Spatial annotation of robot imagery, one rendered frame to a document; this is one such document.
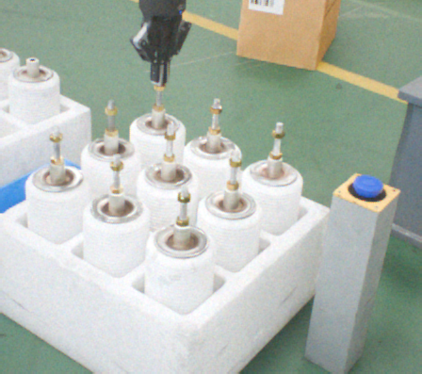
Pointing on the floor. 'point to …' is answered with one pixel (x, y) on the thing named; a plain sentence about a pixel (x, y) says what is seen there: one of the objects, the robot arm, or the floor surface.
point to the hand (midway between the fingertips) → (160, 72)
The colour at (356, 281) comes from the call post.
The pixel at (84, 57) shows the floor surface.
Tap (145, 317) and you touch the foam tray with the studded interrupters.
